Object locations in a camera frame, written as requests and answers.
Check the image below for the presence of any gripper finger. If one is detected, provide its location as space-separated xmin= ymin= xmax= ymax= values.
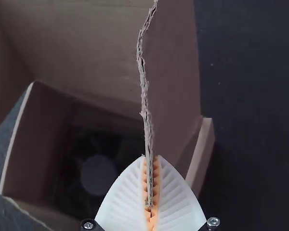
xmin=80 ymin=155 xmax=149 ymax=231
xmin=149 ymin=154 xmax=223 ymax=231

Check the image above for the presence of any black square fan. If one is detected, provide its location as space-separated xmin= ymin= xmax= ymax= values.
xmin=52 ymin=120 xmax=147 ymax=219

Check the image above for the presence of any cardboard box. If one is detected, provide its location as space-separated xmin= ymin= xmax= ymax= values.
xmin=0 ymin=0 xmax=216 ymax=231

